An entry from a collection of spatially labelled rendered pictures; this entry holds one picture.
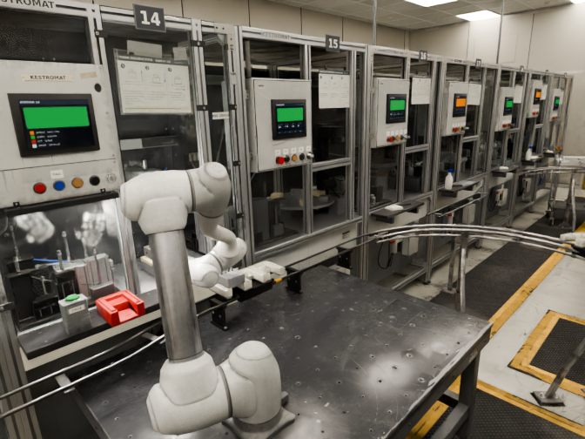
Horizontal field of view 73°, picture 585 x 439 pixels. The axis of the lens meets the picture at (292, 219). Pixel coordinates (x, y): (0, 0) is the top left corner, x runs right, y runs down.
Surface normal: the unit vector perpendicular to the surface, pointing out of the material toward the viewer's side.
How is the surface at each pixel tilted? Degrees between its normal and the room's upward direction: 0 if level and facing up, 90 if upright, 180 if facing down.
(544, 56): 90
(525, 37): 90
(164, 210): 77
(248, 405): 91
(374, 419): 0
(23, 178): 90
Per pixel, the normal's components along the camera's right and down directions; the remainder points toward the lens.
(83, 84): 0.70, 0.18
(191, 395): 0.35, -0.12
